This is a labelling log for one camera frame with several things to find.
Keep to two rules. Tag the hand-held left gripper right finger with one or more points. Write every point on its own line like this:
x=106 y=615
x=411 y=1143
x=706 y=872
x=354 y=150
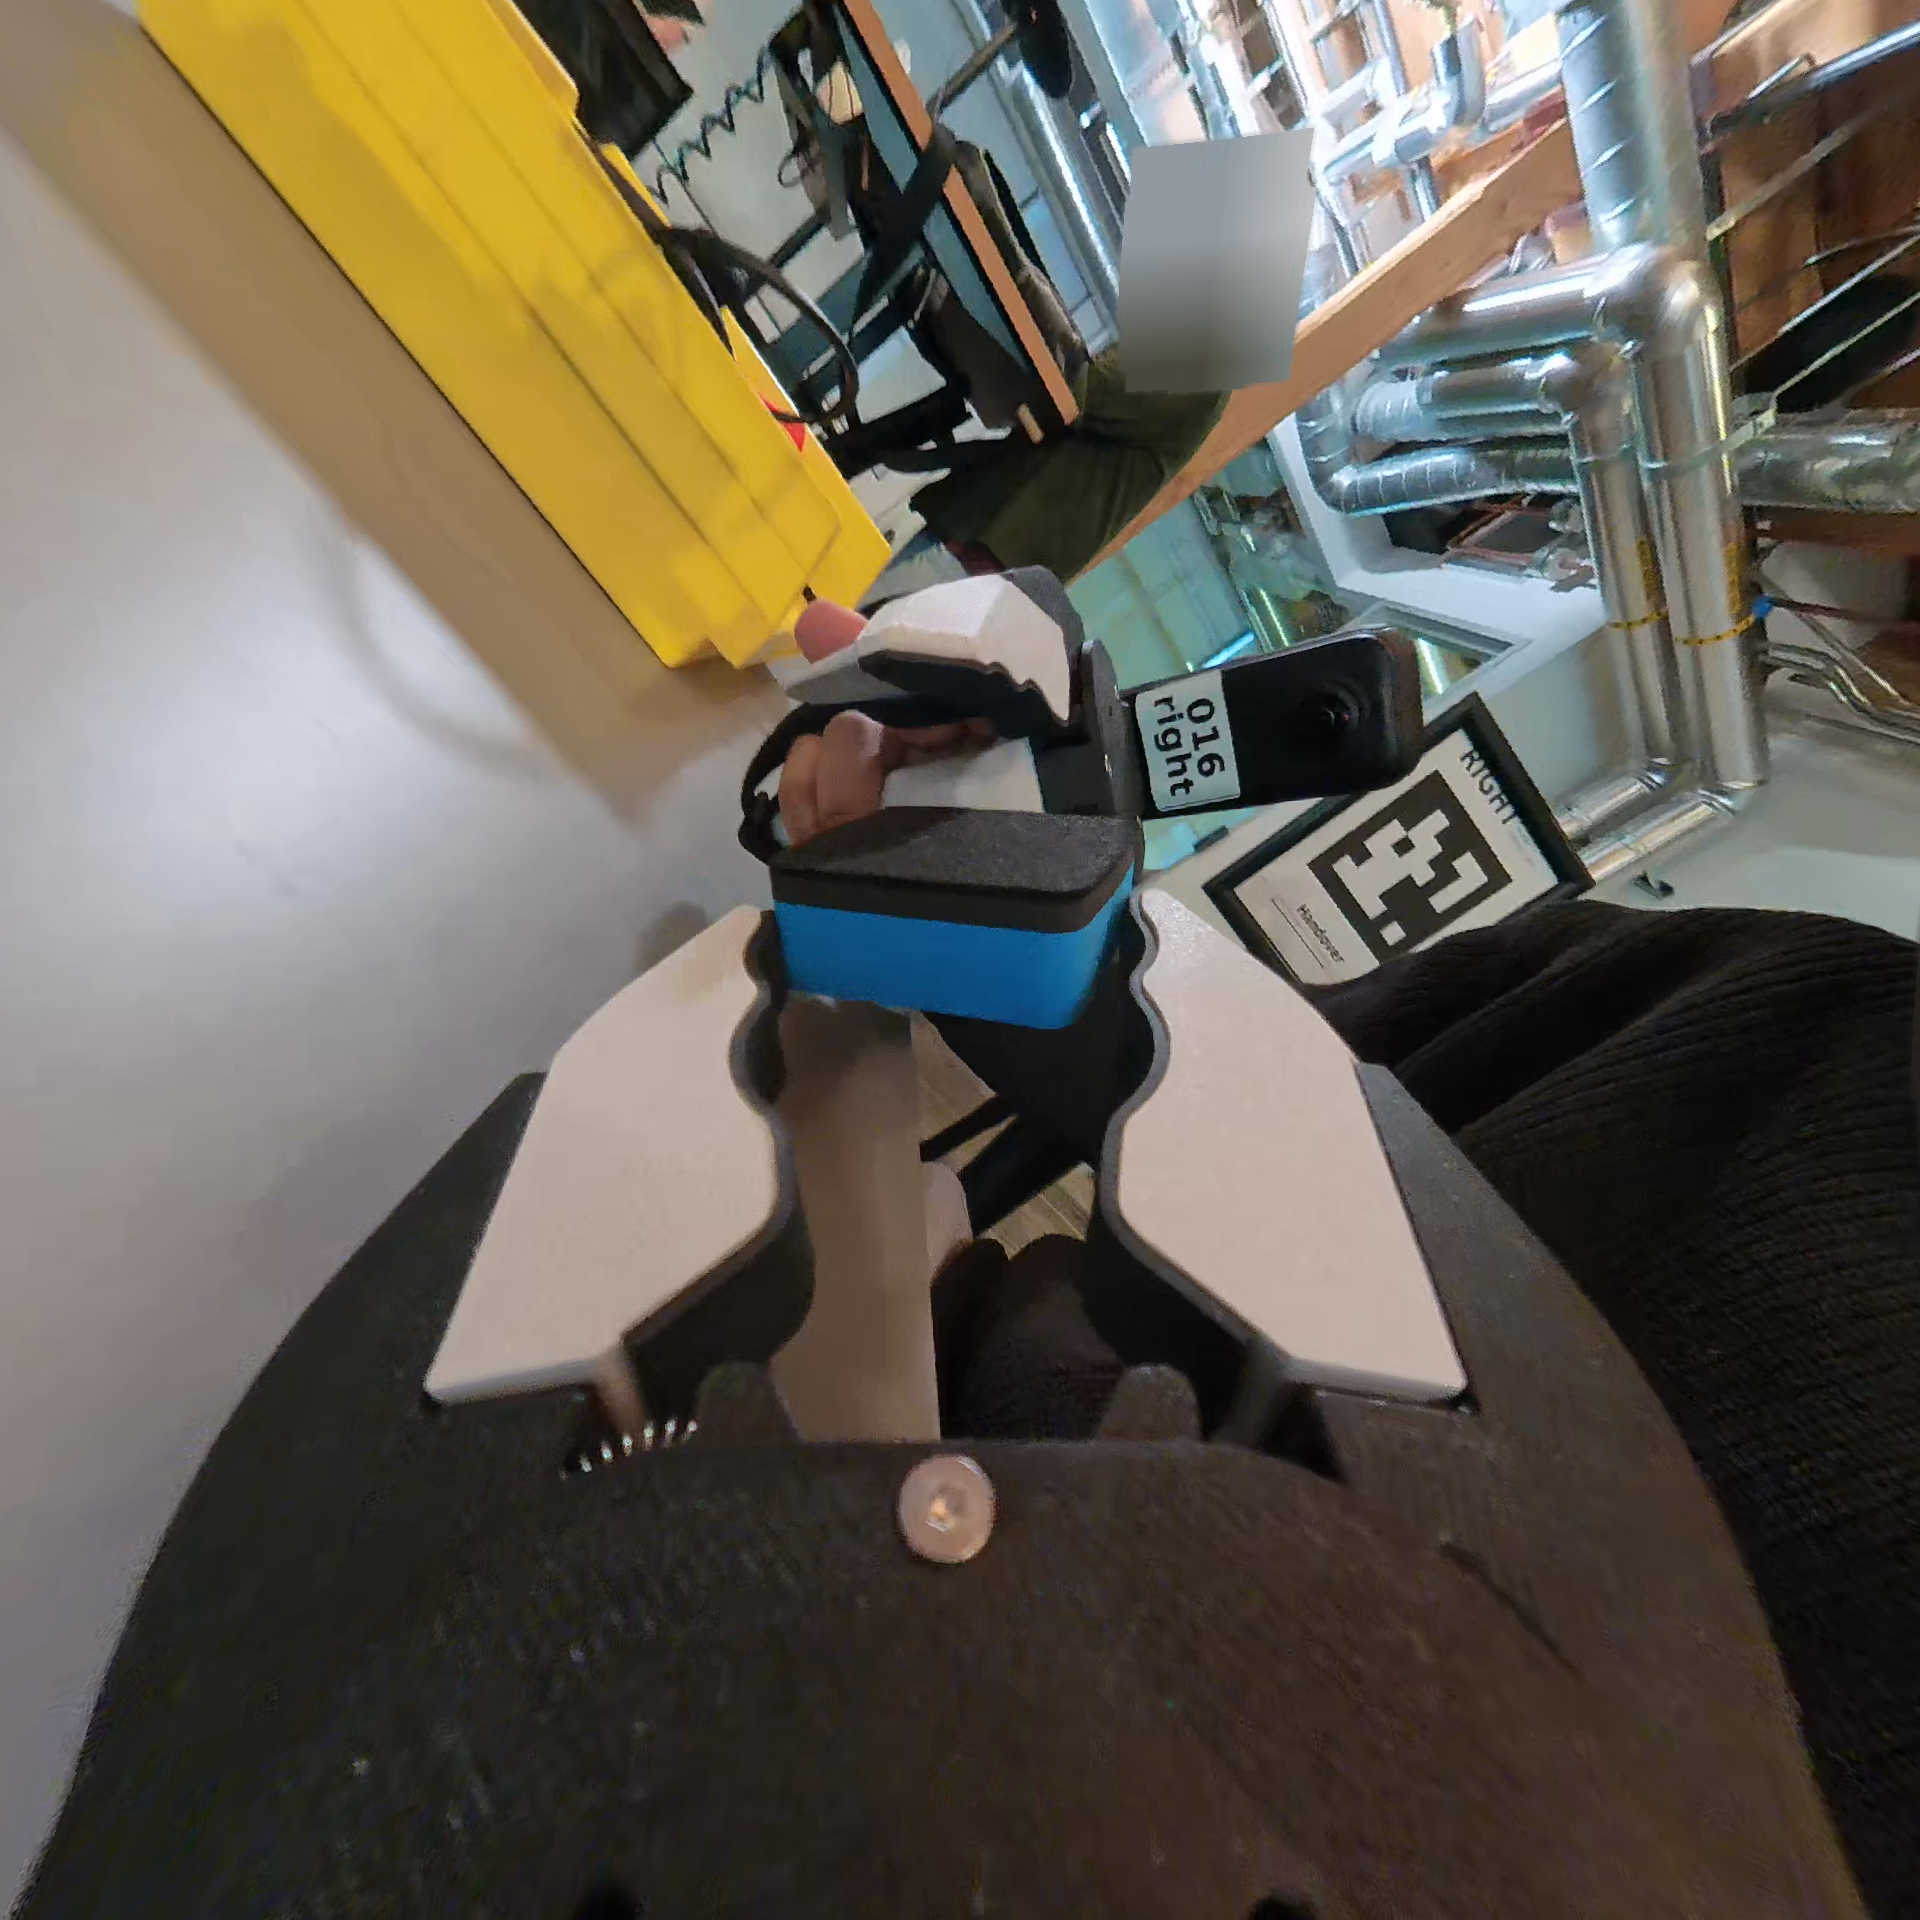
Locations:
x=1276 y=1199

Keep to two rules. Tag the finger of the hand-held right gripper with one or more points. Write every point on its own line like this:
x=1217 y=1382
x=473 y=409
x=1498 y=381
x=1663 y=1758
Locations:
x=977 y=785
x=961 y=622

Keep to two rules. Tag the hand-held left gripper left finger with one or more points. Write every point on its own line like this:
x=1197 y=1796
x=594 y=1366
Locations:
x=630 y=1185

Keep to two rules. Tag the blue and black sponge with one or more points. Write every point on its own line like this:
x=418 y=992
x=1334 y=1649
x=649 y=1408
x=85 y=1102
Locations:
x=945 y=952

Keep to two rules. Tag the person's right hand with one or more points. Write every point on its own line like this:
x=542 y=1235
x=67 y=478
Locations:
x=833 y=774

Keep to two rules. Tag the framed tag sign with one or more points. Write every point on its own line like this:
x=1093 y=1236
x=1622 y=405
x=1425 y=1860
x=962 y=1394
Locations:
x=1412 y=869

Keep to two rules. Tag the black desk wooden edge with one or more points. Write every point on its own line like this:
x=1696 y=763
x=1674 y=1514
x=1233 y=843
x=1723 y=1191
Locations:
x=961 y=285

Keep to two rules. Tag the wooden ceiling beam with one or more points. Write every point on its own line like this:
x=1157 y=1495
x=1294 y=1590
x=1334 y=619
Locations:
x=1351 y=317

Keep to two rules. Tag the silver ventilation ducts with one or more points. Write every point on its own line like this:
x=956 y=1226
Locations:
x=1681 y=524

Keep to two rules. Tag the yellow storage bin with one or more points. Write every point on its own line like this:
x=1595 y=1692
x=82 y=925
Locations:
x=494 y=301

